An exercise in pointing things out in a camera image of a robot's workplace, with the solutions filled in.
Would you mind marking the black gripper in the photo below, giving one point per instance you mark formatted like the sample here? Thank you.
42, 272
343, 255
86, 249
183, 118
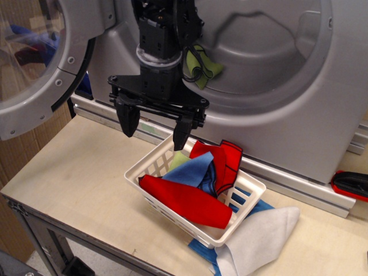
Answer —
161, 92

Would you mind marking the green cloth with black trim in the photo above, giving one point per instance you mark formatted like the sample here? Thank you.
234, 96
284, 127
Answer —
201, 68

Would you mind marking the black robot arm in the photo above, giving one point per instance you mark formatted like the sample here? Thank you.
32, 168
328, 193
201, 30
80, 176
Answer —
167, 29

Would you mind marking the white plastic laundry basket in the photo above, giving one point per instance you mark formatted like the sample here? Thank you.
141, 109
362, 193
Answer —
241, 198

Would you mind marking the round transparent machine door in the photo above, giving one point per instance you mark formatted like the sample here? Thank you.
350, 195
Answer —
46, 47

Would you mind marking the grey toy laundry machine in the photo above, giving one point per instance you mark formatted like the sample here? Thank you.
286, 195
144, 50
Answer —
293, 88

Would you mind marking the light green cloth in basket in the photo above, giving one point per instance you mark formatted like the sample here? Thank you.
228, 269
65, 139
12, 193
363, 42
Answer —
178, 160

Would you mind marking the blue cloth in basket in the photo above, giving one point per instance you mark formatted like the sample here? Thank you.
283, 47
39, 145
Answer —
199, 172

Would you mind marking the red cloth with black trim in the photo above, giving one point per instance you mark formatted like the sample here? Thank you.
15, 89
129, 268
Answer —
224, 167

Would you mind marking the large red cloth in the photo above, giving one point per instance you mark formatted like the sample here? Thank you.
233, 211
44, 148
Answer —
189, 202

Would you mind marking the blue cloth under basket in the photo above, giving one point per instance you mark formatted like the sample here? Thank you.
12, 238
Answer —
210, 254

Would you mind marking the white felt cloth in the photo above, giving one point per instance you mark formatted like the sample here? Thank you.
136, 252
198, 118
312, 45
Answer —
258, 241

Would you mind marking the red and black tool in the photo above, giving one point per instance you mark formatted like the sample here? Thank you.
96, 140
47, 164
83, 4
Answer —
350, 184

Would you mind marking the metal table frame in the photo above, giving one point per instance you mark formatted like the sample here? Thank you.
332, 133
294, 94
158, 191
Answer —
49, 237

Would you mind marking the aluminium rail base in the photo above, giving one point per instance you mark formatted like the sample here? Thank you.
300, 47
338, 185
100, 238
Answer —
320, 195

